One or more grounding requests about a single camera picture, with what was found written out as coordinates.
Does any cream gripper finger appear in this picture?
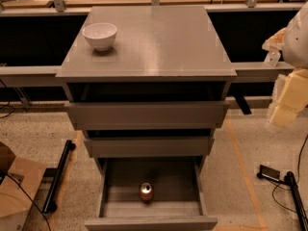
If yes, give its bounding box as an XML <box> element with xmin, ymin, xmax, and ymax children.
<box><xmin>269</xmin><ymin>105</ymin><xmax>298</xmax><ymax>128</ymax></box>
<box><xmin>262</xmin><ymin>28</ymin><xmax>286</xmax><ymax>51</ymax></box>

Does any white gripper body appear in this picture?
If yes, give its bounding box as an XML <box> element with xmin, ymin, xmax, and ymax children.
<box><xmin>272</xmin><ymin>69</ymin><xmax>308</xmax><ymax>113</ymax></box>

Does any red coke can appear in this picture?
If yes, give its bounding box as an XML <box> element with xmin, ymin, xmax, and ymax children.
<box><xmin>139</xmin><ymin>183</ymin><xmax>154</xmax><ymax>203</ymax></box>

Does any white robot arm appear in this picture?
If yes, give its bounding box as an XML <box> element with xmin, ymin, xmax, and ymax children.
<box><xmin>262</xmin><ymin>2</ymin><xmax>308</xmax><ymax>131</ymax></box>

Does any grey open bottom drawer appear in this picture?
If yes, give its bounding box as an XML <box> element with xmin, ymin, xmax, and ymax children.
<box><xmin>85</xmin><ymin>157</ymin><xmax>218</xmax><ymax>231</ymax></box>

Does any grey drawer cabinet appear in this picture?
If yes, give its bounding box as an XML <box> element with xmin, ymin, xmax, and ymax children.
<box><xmin>55</xmin><ymin>5</ymin><xmax>238</xmax><ymax>171</ymax></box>

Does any grey middle drawer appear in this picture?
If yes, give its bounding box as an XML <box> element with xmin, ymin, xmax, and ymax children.
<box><xmin>84</xmin><ymin>137</ymin><xmax>214</xmax><ymax>158</ymax></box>

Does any grey top drawer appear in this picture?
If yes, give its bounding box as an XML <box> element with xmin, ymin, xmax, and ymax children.
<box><xmin>64</xmin><ymin>101</ymin><xmax>229</xmax><ymax>130</ymax></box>

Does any clear sanitizer pump bottle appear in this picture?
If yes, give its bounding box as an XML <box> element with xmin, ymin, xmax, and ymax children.
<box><xmin>264</xmin><ymin>50</ymin><xmax>281</xmax><ymax>67</ymax></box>

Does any small black floor device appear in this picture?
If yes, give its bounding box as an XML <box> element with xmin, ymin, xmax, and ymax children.
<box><xmin>257</xmin><ymin>165</ymin><xmax>280</xmax><ymax>183</ymax></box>

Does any black bar stand right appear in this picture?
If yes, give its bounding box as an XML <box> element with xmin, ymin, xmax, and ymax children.
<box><xmin>285</xmin><ymin>171</ymin><xmax>308</xmax><ymax>231</ymax></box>

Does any black bar stand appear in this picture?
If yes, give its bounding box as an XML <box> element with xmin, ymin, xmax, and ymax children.
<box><xmin>42</xmin><ymin>140</ymin><xmax>76</xmax><ymax>214</ymax></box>
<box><xmin>285</xmin><ymin>171</ymin><xmax>308</xmax><ymax>231</ymax></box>

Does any white ceramic bowl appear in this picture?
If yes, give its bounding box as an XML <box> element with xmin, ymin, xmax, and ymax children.
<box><xmin>82</xmin><ymin>22</ymin><xmax>117</xmax><ymax>51</ymax></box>

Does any black bar stand left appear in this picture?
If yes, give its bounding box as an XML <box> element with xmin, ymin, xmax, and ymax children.
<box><xmin>42</xmin><ymin>140</ymin><xmax>76</xmax><ymax>214</ymax></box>

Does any brown cardboard box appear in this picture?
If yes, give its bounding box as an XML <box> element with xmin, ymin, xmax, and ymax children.
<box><xmin>0</xmin><ymin>142</ymin><xmax>46</xmax><ymax>231</ymax></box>

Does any grey metal rail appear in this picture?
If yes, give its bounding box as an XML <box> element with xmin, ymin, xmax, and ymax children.
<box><xmin>0</xmin><ymin>62</ymin><xmax>294</xmax><ymax>88</ymax></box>

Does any black floor cable right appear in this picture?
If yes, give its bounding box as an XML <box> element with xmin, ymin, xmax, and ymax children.
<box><xmin>270</xmin><ymin>141</ymin><xmax>308</xmax><ymax>214</ymax></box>

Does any black cable on box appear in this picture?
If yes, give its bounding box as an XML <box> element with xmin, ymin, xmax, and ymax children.
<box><xmin>0</xmin><ymin>170</ymin><xmax>52</xmax><ymax>231</ymax></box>

